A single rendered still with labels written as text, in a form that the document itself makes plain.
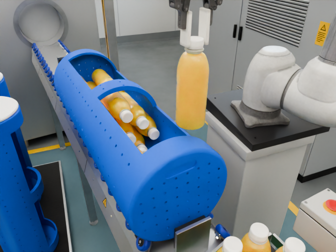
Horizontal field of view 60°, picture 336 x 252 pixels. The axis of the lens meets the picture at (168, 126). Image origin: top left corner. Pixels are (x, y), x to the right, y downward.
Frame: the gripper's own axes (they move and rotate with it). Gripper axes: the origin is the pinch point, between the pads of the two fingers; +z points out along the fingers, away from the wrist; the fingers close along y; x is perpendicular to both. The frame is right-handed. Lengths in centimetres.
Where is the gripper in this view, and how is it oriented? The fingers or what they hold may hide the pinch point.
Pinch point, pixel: (195, 28)
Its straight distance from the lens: 62.9
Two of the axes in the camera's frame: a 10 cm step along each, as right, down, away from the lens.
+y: -8.8, 2.5, -4.1
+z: 0.0, 8.5, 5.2
